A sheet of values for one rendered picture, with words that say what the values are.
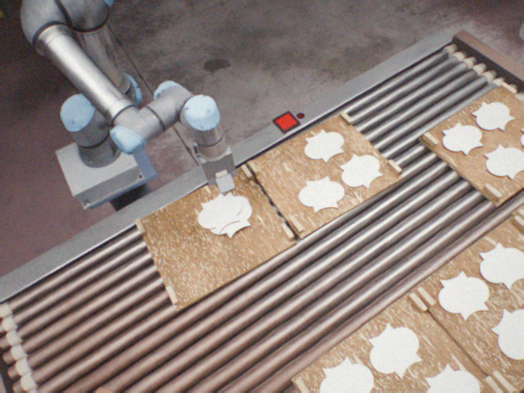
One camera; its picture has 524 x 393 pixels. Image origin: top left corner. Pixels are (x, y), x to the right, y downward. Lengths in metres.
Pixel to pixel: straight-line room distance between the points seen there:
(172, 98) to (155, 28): 2.78
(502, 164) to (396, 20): 2.26
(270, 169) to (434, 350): 0.75
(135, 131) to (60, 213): 1.89
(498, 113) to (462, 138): 0.19
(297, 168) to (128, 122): 0.65
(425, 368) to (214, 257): 0.67
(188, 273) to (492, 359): 0.87
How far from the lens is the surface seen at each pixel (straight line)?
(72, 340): 1.47
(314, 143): 1.58
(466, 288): 1.38
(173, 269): 1.40
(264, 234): 1.40
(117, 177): 1.64
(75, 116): 1.54
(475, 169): 1.61
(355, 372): 1.25
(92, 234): 1.59
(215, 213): 1.42
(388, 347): 1.27
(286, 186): 1.48
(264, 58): 3.38
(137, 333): 1.39
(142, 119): 1.09
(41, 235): 2.90
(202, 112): 1.04
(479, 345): 1.34
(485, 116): 1.76
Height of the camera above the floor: 2.17
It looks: 57 degrees down
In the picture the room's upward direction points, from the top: 8 degrees counter-clockwise
